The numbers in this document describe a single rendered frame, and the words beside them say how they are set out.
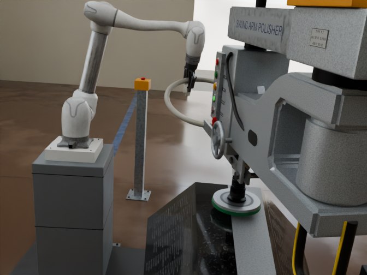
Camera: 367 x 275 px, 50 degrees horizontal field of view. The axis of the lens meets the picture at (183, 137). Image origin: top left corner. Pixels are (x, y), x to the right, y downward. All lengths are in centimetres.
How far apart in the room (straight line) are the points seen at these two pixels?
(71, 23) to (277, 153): 738
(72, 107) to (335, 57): 171
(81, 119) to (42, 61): 631
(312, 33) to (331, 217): 44
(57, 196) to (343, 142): 176
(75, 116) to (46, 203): 53
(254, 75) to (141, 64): 675
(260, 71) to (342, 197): 68
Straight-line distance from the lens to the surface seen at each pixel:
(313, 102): 99
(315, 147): 100
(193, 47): 229
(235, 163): 162
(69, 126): 235
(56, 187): 236
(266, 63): 154
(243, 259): 151
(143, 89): 330
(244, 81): 152
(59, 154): 234
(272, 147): 122
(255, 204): 178
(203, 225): 167
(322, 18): 95
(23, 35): 866
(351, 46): 84
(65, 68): 849
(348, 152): 98
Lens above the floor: 168
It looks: 18 degrees down
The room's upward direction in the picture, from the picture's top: 4 degrees clockwise
